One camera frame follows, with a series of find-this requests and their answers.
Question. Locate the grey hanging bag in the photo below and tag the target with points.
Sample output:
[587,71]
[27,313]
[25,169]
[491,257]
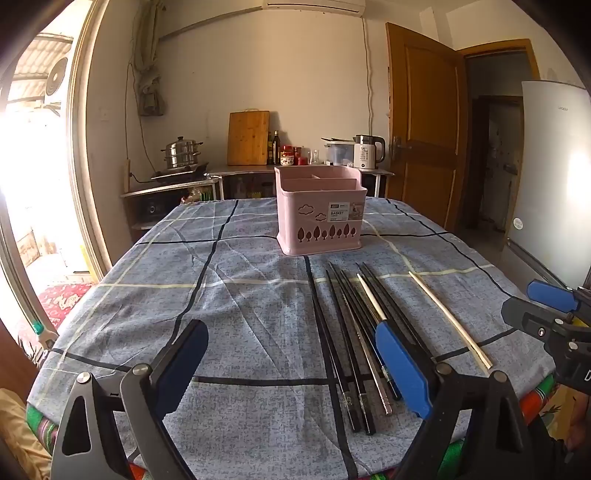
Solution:
[151,99]

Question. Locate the sliding glass door frame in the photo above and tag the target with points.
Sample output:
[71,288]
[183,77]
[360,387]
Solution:
[90,161]

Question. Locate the red patterned mat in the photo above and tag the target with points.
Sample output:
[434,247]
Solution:
[64,302]

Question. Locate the steel steamer pot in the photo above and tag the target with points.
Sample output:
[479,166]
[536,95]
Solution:
[182,154]

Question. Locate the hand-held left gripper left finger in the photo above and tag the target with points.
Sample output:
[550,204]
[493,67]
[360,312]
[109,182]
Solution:
[184,364]

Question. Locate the yellow cloth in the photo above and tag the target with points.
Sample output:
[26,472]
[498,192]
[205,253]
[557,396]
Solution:
[18,438]

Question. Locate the white electric kettle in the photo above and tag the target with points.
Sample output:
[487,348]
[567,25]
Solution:
[367,154]

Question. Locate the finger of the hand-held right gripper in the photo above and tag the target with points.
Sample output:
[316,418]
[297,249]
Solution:
[521,316]
[551,295]

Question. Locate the black chopstick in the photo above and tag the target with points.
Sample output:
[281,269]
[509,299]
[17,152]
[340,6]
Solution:
[381,295]
[333,353]
[348,350]
[358,307]
[391,297]

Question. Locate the wooden cutting board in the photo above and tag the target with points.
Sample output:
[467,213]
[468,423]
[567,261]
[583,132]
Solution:
[248,138]

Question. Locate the clear glass cup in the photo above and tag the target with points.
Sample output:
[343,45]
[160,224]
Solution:
[314,158]

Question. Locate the cream wooden chopstick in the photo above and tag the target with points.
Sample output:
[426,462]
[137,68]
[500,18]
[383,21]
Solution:
[448,318]
[371,297]

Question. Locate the wall power strip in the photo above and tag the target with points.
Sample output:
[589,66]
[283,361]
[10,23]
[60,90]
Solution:
[127,177]

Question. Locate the yellow label bottle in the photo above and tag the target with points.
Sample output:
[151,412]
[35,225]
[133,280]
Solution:
[269,152]

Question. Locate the white kitchen side table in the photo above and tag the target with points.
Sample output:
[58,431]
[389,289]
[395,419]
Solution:
[249,170]

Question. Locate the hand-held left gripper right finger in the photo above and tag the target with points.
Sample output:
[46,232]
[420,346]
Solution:
[401,364]

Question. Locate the wooden door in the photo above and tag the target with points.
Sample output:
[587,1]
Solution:
[425,138]

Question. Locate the blue plaid tablecloth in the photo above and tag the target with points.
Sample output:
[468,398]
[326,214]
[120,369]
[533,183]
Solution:
[258,323]

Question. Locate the outdoor fan unit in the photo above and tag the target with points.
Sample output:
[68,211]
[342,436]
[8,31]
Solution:
[56,76]

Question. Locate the colourful striped cloth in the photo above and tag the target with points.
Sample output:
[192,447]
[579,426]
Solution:
[44,429]

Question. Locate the black gas stove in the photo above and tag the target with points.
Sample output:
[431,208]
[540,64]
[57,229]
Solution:
[184,173]

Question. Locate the water filter pitcher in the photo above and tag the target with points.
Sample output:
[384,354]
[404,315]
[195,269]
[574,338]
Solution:
[339,154]

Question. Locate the metal chopstick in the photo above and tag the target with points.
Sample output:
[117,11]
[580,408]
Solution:
[377,385]

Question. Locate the silver refrigerator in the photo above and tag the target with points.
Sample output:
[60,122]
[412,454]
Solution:
[549,184]

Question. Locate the low stove shelf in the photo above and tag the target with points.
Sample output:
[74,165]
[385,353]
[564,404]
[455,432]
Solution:
[175,187]

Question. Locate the white air conditioner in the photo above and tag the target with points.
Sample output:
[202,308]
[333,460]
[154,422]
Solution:
[314,7]

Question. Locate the dark oil bottle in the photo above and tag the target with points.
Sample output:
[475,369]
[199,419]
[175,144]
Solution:
[276,150]

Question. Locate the pink plastic utensil basket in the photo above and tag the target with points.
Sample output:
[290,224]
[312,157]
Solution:
[318,230]

